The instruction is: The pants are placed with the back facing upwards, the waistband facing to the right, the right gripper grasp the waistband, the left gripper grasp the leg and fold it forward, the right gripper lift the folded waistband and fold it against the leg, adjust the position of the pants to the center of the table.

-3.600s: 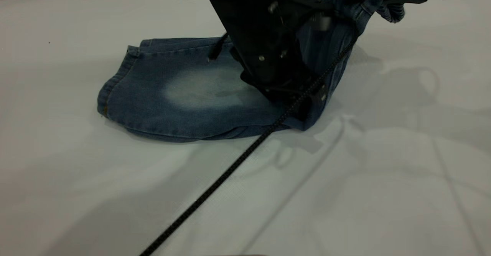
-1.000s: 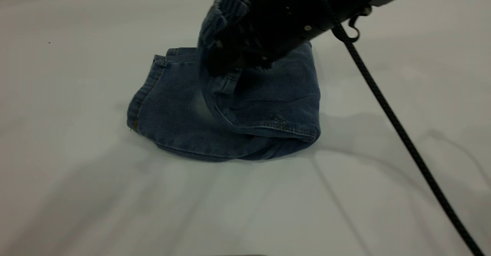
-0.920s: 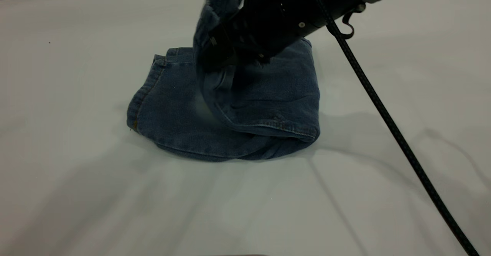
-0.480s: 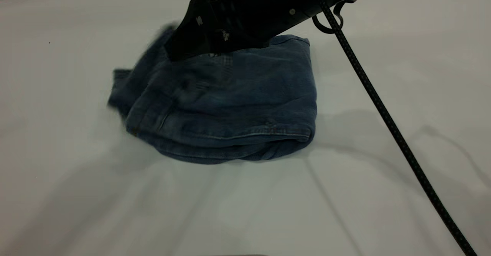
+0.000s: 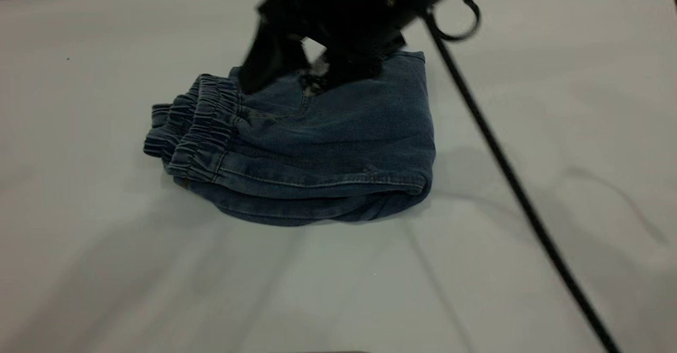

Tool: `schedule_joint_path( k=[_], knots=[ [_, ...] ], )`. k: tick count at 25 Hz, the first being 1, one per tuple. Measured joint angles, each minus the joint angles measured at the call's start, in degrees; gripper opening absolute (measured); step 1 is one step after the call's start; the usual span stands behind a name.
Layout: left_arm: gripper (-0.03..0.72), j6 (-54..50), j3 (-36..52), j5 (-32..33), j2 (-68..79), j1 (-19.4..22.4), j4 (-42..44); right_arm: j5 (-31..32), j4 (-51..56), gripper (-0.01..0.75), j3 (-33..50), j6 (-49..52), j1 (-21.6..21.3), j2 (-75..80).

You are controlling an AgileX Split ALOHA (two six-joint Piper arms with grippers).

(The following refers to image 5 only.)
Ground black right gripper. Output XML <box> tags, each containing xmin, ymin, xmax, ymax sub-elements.
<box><xmin>236</xmin><ymin>0</ymin><xmax>424</xmax><ymax>97</ymax></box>

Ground blue denim pants with print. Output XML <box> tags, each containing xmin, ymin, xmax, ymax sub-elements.
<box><xmin>143</xmin><ymin>50</ymin><xmax>437</xmax><ymax>228</ymax></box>

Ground thin black cable loop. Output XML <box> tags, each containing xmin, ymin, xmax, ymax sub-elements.
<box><xmin>423</xmin><ymin>0</ymin><xmax>482</xmax><ymax>42</ymax></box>

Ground black braided cable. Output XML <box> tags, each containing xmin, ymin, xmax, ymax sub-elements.
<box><xmin>420</xmin><ymin>9</ymin><xmax>622</xmax><ymax>353</ymax></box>

